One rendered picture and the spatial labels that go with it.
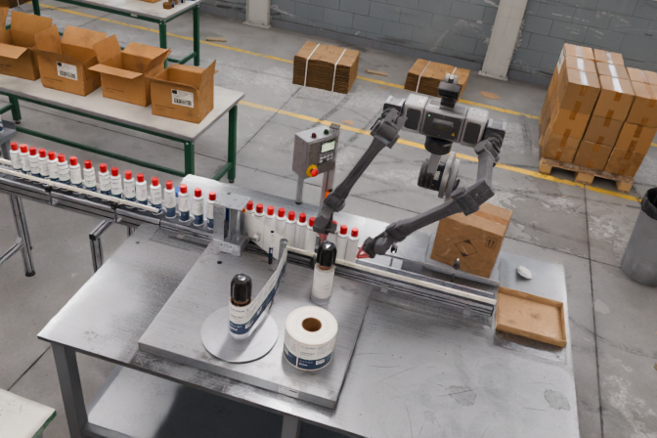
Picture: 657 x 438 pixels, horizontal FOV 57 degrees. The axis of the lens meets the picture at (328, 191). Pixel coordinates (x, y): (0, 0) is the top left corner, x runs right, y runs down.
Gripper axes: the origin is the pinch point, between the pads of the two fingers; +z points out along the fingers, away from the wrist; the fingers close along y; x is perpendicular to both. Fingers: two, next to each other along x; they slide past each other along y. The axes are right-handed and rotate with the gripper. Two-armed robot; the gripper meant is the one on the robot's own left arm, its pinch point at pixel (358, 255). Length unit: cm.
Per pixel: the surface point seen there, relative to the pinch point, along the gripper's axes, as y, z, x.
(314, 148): -2, -24, -52
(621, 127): -304, -79, 161
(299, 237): 1.4, 14.3, -25.2
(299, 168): -1, -11, -49
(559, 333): 7, -49, 82
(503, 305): -3, -34, 62
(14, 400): 109, 73, -72
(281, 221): 1.1, 15.2, -36.6
